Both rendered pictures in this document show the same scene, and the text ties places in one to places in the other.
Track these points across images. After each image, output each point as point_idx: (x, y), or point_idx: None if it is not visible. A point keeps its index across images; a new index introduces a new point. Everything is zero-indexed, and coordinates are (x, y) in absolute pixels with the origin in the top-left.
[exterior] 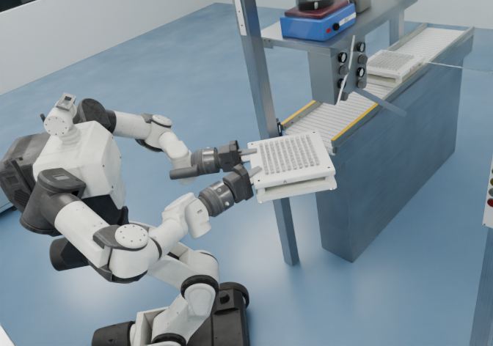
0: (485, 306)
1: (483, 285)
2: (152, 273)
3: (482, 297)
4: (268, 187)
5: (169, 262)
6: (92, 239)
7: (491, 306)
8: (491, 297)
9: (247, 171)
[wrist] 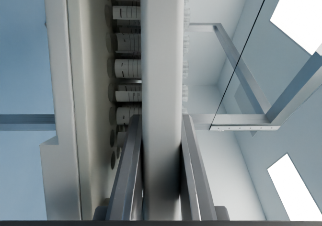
0: (28, 127)
1: (48, 125)
2: None
3: (35, 126)
4: (112, 172)
5: None
6: None
7: (35, 129)
8: (42, 129)
9: (205, 175)
